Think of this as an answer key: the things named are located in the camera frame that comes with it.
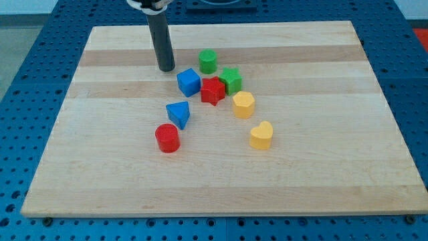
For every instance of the blue cube block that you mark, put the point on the blue cube block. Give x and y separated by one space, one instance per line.
189 82

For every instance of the blue triangle block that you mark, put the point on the blue triangle block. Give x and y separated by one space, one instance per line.
179 113

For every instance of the red star block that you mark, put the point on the red star block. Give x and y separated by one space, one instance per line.
212 90

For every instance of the yellow hexagon block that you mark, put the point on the yellow hexagon block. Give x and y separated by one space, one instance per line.
243 104

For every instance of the green star block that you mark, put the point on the green star block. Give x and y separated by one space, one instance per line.
232 80

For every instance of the red cylinder block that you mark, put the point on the red cylinder block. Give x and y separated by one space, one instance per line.
167 137

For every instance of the yellow heart block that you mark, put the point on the yellow heart block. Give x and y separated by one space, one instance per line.
261 136

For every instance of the light wooden board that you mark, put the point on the light wooden board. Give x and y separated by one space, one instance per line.
336 148

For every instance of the green cylinder block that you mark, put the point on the green cylinder block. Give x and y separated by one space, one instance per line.
208 61

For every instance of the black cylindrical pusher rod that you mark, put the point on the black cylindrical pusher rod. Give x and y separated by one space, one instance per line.
159 31

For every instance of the white cable tie collar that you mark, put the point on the white cable tie collar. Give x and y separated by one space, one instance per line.
150 7

